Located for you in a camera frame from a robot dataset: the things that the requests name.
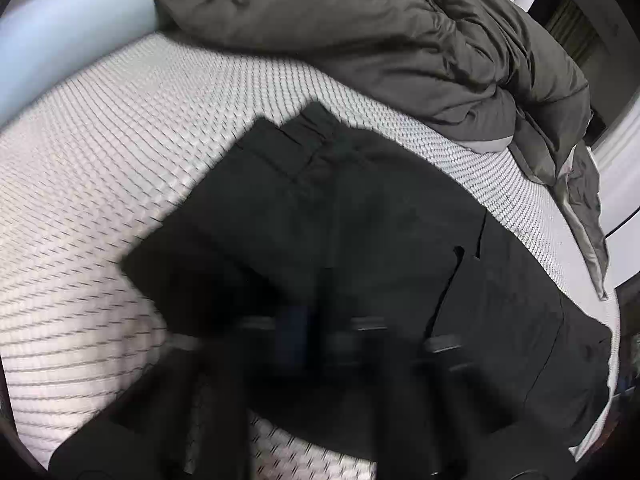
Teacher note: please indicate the black pants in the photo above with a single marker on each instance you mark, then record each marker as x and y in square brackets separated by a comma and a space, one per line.
[380, 220]

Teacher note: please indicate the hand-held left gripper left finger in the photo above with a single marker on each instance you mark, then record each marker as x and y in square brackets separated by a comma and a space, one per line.
[292, 332]

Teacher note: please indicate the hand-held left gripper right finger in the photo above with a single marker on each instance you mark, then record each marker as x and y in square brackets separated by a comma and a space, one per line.
[350, 347]

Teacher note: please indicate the grey comforter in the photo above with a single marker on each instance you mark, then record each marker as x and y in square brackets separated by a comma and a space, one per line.
[380, 40]

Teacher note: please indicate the white textured mattress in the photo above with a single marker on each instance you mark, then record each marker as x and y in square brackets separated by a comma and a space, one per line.
[100, 170]

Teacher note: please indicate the light blue headboard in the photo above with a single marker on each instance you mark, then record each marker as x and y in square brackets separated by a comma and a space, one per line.
[60, 35]

